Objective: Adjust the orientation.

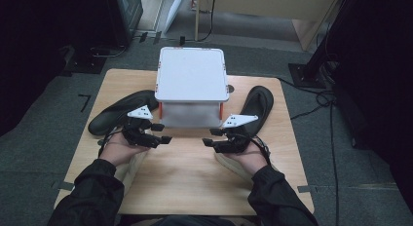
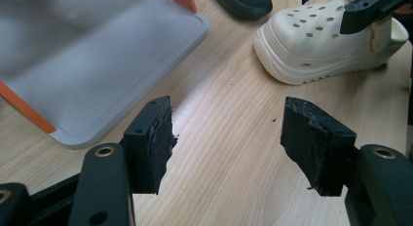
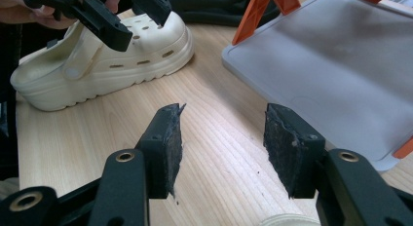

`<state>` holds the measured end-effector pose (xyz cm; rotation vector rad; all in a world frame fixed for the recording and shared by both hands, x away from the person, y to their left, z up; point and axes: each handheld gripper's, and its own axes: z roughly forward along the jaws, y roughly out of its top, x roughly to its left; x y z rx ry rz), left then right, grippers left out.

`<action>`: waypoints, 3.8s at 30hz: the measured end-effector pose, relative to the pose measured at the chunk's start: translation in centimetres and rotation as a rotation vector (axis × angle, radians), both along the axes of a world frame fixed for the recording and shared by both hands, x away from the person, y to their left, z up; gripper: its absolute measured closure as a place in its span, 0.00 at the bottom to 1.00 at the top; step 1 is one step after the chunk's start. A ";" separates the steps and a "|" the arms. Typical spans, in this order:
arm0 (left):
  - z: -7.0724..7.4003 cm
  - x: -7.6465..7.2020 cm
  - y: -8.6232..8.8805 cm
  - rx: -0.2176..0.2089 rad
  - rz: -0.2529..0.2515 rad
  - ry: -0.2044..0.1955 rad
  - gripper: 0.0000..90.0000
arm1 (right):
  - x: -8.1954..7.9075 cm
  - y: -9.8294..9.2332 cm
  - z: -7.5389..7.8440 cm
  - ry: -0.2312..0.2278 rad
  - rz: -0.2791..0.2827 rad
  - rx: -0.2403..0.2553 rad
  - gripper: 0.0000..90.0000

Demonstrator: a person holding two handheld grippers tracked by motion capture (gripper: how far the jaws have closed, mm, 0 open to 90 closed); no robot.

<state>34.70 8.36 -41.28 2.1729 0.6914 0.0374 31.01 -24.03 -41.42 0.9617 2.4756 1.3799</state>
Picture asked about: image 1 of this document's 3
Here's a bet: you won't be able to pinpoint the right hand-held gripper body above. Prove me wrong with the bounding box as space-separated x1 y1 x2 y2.
212 113 260 155

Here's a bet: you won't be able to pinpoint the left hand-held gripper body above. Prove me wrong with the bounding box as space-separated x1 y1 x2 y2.
121 104 163 150

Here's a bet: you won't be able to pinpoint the black slipper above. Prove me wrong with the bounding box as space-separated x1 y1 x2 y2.
239 85 275 137
87 89 160 136

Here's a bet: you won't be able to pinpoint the white orange shoe rack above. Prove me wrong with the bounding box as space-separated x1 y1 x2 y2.
154 46 231 129

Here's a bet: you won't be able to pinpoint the person's right hand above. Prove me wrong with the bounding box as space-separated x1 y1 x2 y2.
223 141 269 176

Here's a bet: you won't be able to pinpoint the person's left hand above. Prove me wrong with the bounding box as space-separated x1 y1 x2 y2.
98 132 150 167

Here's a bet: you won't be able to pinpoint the black metal stand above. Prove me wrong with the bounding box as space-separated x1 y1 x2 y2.
287 0 358 90

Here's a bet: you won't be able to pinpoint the white board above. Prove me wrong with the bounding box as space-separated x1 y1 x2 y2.
164 0 187 34

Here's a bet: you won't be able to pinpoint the black cabinet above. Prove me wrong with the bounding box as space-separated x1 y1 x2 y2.
106 0 144 49

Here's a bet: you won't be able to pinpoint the light wooden furniture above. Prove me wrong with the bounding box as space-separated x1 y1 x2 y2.
194 0 345 52

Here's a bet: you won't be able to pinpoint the right hand-held gripper cable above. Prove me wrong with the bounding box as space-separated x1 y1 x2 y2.
247 134 272 166

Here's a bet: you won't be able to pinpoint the hand-held gripper cable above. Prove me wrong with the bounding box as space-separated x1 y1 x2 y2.
247 134 272 166
96 128 126 157

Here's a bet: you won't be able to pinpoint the left hand-held gripper cable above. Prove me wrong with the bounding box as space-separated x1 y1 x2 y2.
96 128 126 157

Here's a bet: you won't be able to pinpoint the black cable loop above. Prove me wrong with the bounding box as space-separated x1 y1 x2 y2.
90 45 128 58

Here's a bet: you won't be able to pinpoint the black floor base plate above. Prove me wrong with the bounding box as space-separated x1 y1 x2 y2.
62 45 108 74

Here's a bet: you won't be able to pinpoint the black floor cables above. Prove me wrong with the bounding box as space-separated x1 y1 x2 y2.
277 77 340 226

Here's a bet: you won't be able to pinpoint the black hanging cable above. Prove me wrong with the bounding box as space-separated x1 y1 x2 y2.
198 0 217 43

